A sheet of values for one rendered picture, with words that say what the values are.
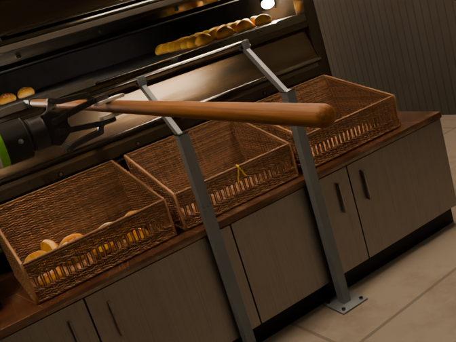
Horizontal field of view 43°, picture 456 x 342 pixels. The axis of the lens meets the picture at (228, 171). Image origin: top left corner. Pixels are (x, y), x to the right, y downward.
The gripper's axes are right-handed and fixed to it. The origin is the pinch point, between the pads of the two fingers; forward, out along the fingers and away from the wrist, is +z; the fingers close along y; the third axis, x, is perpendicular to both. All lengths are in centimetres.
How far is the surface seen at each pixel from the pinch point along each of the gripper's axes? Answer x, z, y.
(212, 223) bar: -50, 37, 57
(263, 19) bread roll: -127, 132, -4
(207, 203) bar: -50, 37, 49
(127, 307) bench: -56, -2, 73
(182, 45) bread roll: -145, 91, -4
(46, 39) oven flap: -95, 14, -23
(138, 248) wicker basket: -61, 10, 57
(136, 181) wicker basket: -84, 25, 39
